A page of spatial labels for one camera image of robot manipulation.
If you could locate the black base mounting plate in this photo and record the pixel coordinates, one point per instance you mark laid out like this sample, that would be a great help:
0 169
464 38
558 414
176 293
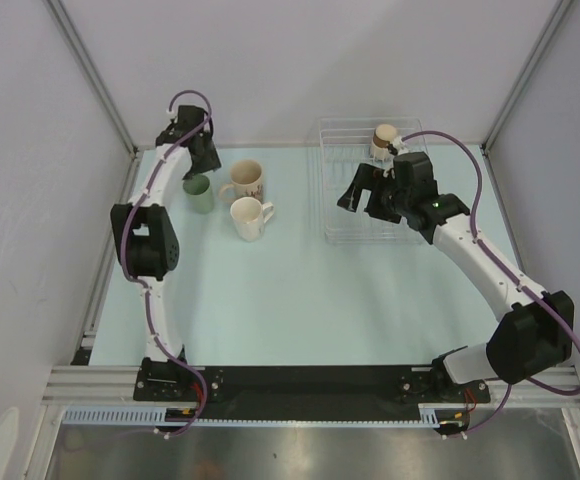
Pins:
244 403

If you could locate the brown cream cup in rack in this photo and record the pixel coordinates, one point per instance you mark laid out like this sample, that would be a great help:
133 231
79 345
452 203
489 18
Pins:
384 135

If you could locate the white Simple ceramic mug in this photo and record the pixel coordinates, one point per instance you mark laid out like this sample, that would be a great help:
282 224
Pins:
250 216

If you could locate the cream painted ceramic mug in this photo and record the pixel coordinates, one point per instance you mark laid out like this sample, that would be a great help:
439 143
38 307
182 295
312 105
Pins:
246 180

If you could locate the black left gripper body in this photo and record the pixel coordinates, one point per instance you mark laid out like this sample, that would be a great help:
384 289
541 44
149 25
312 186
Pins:
209 160

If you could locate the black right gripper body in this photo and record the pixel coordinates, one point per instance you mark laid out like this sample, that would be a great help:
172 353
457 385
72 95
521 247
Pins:
389 202

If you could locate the green tumbler cup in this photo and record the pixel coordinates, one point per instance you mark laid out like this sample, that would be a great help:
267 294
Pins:
199 193

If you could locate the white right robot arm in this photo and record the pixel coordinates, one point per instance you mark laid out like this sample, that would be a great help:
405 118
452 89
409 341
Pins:
531 335

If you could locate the aluminium frame rail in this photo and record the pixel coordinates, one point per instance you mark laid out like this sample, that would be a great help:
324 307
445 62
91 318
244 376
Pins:
99 385

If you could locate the white slotted cable duct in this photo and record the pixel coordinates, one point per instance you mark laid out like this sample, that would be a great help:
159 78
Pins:
410 416

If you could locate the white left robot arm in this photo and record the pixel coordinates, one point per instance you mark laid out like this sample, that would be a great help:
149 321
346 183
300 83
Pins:
148 249

